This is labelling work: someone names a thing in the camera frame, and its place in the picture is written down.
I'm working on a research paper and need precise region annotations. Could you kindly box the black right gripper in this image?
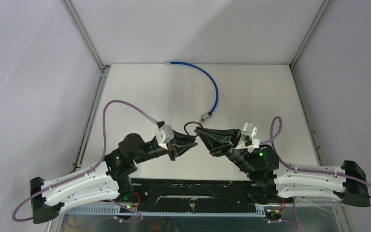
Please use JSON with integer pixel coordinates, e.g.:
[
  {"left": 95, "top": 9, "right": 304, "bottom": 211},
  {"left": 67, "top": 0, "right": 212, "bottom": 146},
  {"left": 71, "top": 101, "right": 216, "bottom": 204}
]
[{"left": 192, "top": 129, "right": 253, "bottom": 175}]

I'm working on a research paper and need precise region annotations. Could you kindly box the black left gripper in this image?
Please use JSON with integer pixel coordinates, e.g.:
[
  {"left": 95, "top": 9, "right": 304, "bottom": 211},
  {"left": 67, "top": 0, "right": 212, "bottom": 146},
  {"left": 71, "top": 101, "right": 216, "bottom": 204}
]
[{"left": 133, "top": 128, "right": 197, "bottom": 164}]

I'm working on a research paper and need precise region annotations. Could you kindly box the black cable lock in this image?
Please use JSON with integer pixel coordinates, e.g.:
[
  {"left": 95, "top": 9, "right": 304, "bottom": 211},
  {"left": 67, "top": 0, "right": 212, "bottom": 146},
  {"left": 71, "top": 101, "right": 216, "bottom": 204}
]
[{"left": 183, "top": 121, "right": 203, "bottom": 138}]

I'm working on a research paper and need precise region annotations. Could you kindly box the padlock key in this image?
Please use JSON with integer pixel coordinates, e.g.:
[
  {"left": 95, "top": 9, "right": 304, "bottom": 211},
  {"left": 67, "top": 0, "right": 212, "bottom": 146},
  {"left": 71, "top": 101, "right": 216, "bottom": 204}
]
[{"left": 189, "top": 199, "right": 195, "bottom": 214}]

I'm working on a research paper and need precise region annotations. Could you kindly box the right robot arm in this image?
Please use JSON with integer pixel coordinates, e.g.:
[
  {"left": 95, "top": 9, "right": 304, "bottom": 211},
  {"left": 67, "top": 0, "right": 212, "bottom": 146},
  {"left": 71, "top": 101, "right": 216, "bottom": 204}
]
[{"left": 194, "top": 123, "right": 371, "bottom": 207}]

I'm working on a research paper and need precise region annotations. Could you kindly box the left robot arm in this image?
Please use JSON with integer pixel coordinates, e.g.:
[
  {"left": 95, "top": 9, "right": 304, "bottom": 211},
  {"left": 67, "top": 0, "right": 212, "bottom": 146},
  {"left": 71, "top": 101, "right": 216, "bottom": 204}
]
[{"left": 29, "top": 129, "right": 197, "bottom": 224}]

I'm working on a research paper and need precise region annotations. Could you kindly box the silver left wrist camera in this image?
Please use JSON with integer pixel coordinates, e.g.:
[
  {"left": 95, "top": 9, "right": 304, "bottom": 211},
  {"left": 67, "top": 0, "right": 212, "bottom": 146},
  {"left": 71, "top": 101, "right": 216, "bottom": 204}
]
[{"left": 155, "top": 124, "right": 174, "bottom": 150}]

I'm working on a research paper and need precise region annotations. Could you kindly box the blue cable lock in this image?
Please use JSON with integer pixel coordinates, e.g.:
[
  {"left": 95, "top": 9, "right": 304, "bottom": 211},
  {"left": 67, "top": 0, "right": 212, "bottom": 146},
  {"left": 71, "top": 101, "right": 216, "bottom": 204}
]
[{"left": 165, "top": 61, "right": 220, "bottom": 124}]

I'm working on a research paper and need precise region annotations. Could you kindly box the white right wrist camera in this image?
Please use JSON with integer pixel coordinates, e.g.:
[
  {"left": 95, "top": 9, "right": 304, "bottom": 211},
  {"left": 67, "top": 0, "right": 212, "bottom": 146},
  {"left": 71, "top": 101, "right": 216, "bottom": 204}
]
[{"left": 235, "top": 122, "right": 260, "bottom": 149}]

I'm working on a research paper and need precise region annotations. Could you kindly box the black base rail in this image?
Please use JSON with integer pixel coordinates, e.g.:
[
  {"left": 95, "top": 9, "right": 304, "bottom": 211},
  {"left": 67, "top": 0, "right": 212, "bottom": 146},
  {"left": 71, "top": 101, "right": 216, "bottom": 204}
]
[{"left": 103, "top": 178, "right": 288, "bottom": 215}]

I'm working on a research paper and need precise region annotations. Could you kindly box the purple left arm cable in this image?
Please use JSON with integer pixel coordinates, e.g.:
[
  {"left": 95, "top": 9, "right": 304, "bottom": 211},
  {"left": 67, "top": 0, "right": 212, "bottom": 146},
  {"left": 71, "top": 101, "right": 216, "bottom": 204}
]
[{"left": 12, "top": 100, "right": 159, "bottom": 224}]

